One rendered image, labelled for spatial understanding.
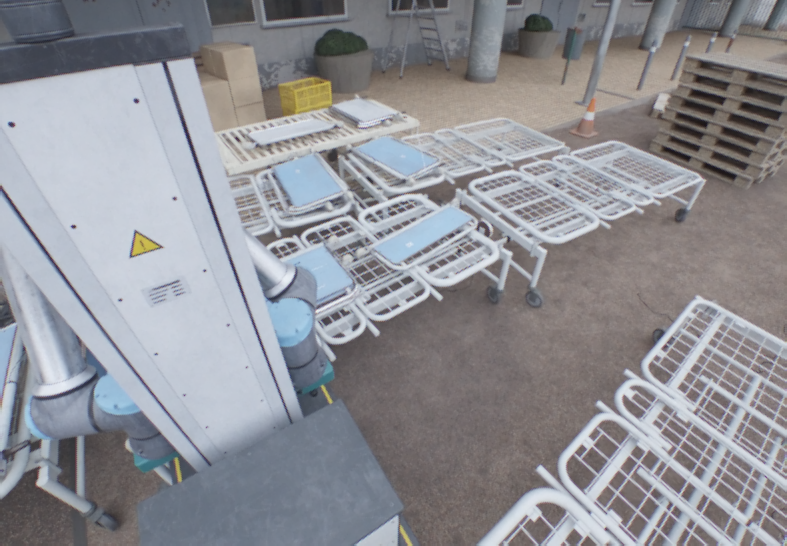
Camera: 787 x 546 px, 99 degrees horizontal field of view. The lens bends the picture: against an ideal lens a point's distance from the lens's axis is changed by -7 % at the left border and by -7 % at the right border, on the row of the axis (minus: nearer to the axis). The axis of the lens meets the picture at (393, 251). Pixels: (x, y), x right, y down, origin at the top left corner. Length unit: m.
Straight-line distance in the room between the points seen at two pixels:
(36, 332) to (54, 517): 1.29
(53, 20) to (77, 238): 0.31
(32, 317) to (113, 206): 0.59
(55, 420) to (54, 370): 0.14
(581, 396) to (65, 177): 2.28
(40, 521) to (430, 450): 1.77
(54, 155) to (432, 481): 1.77
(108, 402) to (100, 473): 1.18
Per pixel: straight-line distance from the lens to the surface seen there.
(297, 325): 1.18
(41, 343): 1.27
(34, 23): 0.65
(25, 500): 2.54
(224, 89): 5.08
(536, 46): 10.97
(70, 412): 1.32
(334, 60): 6.92
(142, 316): 0.86
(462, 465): 1.99
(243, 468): 1.13
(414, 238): 2.20
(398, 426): 2.04
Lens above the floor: 1.84
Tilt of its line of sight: 39 degrees down
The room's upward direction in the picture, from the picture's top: straight up
